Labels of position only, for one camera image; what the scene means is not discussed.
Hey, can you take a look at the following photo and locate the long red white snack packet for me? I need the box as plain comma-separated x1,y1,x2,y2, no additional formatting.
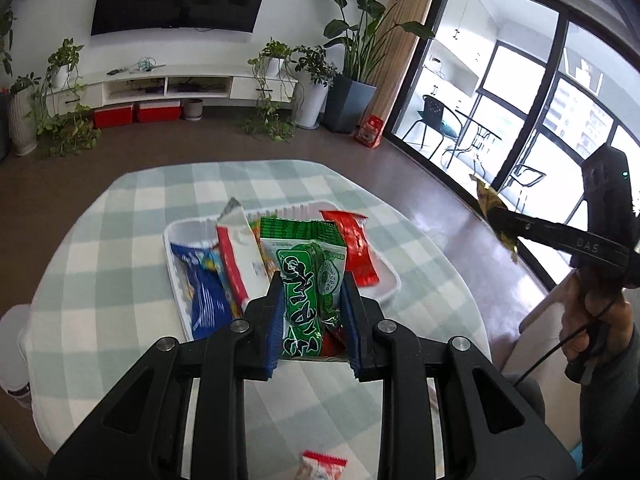
216,197,271,312

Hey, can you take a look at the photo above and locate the black metal balcony table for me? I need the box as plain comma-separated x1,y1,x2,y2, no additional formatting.
440,109,504,172

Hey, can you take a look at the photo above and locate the blue cartoon snack packet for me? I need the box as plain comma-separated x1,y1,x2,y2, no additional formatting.
202,249,244,319

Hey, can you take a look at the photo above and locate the black chair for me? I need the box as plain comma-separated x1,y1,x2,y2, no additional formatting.
402,93,461,154
504,162,547,212

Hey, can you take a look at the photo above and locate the tall plant in grey pot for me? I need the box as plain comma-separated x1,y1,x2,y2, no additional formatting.
309,0,436,135

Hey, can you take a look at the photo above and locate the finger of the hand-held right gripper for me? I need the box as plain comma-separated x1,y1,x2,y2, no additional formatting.
492,208,632,267

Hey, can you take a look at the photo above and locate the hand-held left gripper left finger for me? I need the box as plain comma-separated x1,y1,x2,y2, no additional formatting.
47,271,286,480

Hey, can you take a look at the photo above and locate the white television cabinet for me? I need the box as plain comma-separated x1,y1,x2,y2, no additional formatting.
50,67,301,112

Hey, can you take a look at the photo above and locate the white plastic tray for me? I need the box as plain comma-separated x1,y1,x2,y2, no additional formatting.
164,200,401,344

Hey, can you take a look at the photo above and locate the red storage box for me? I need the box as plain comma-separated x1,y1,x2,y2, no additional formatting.
92,104,136,130
136,100,182,124

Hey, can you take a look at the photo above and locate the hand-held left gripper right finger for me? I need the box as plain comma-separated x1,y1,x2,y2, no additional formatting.
340,271,581,480

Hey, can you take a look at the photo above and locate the bushy plant in white pot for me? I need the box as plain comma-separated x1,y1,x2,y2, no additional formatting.
292,45,339,130

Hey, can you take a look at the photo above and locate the person's right forearm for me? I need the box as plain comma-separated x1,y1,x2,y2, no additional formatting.
579,325,640,480

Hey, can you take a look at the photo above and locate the wooden slat panel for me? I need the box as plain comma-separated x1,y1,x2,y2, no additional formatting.
362,0,444,134

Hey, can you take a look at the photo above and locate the green checkered tablecloth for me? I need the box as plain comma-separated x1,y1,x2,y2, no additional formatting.
22,160,494,480

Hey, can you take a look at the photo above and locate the red bag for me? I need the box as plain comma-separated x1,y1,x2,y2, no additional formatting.
354,115,386,150

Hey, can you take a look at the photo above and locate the beige sofa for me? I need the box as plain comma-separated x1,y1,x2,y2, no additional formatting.
500,280,577,377

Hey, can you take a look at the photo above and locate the small red white candy packet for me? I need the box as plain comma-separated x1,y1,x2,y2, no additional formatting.
301,451,349,480

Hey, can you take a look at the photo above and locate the white balcony cabinet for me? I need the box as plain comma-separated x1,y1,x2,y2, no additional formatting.
429,0,497,107

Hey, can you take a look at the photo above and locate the black framed glass door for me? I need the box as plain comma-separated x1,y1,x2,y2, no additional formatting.
389,0,640,292

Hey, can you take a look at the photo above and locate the red nut print snack packet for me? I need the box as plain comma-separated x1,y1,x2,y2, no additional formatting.
322,322,349,361

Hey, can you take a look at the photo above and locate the trailing plant in white pot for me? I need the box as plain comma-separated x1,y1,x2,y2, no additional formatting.
30,38,102,159
247,37,301,144

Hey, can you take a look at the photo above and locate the black cable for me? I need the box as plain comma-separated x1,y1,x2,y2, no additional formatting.
512,300,616,389

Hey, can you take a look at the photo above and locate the gold snack packet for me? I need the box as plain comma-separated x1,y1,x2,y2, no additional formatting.
469,172,521,264

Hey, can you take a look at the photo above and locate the green snack packet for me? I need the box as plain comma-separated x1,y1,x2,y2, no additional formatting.
259,216,348,360

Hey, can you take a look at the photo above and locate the plant in white ribbed pot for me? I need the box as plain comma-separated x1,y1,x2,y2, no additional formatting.
7,72,42,157

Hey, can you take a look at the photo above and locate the person's right hand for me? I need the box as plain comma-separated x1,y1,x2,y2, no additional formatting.
558,265,636,361

